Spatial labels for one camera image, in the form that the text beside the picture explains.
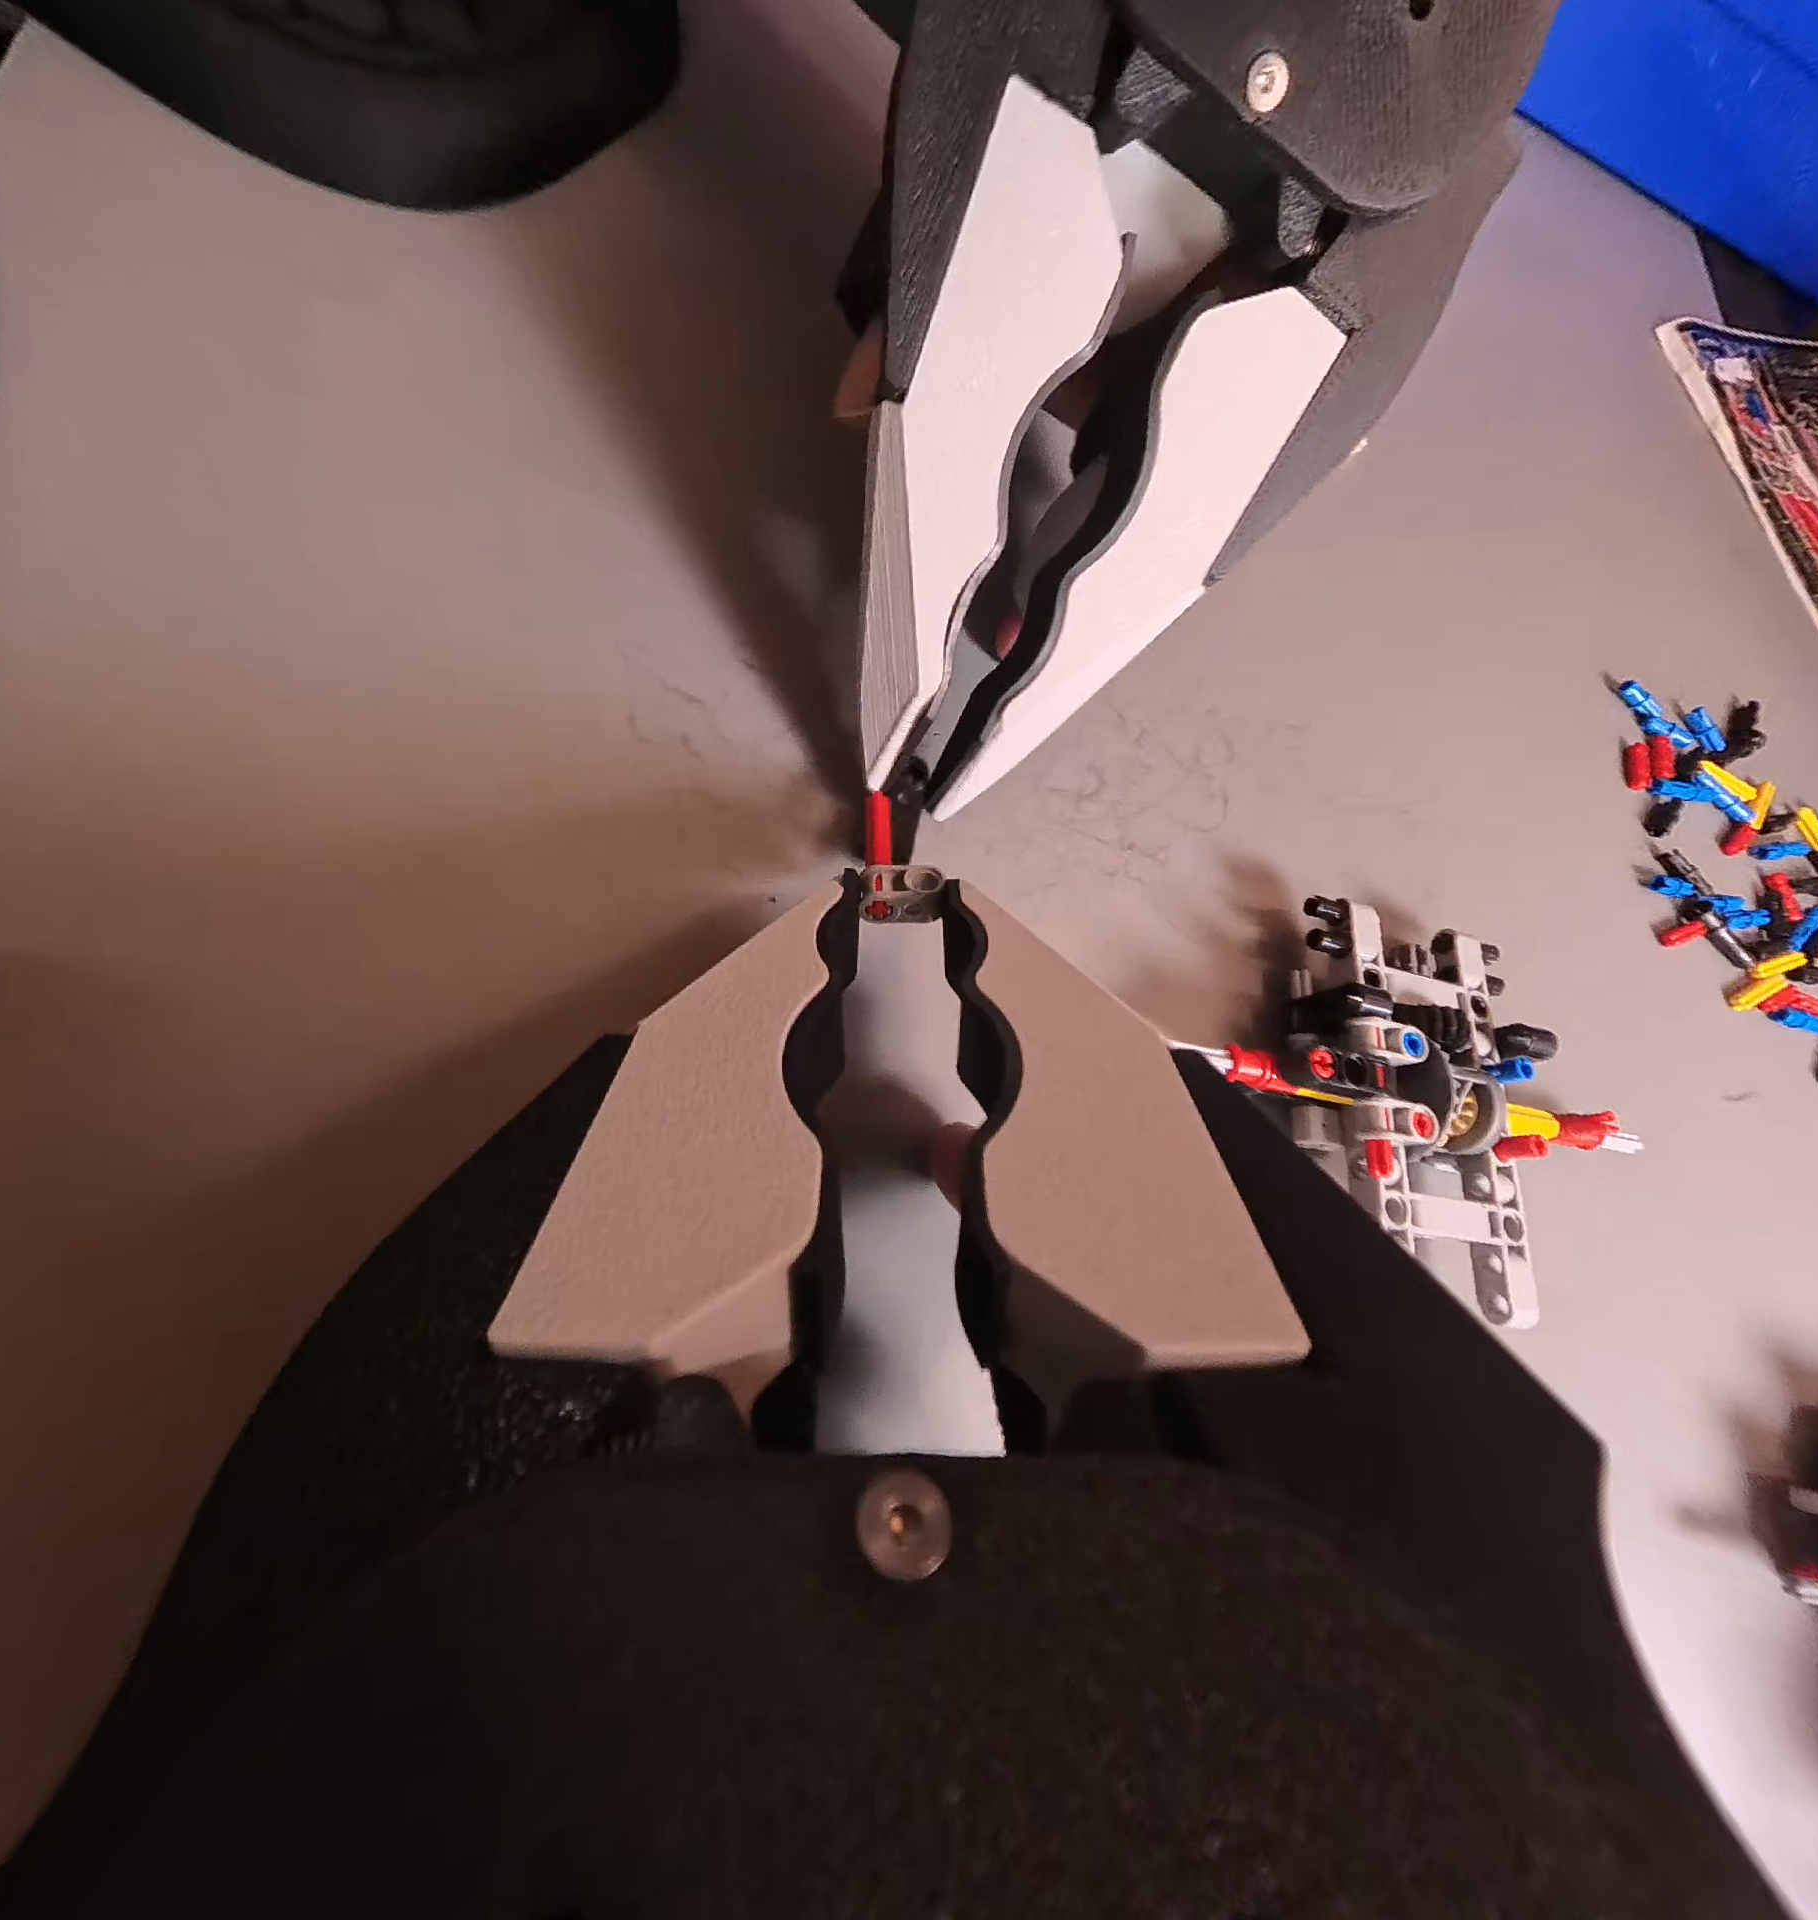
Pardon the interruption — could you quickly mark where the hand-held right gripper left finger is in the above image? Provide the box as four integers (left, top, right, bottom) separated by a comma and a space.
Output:
487, 873, 866, 1425

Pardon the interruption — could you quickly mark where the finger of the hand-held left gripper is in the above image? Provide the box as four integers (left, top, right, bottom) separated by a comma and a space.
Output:
859, 75, 1136, 799
928, 282, 1353, 823

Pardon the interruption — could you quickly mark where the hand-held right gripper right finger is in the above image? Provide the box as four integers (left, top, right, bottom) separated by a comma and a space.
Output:
939, 877, 1314, 1454

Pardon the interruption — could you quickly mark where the grey lego gearbox assembly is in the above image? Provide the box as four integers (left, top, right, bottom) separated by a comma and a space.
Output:
1167, 895, 1647, 1335

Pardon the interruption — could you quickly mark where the lego sticker sheet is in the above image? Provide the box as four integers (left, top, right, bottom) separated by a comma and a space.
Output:
1657, 314, 1818, 670

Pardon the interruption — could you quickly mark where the pile of coloured lego pins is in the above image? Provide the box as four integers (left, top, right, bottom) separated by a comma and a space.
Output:
1607, 675, 1818, 1093

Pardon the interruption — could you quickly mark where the blue plastic bin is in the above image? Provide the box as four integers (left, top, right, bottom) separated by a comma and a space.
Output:
1517, 0, 1818, 301

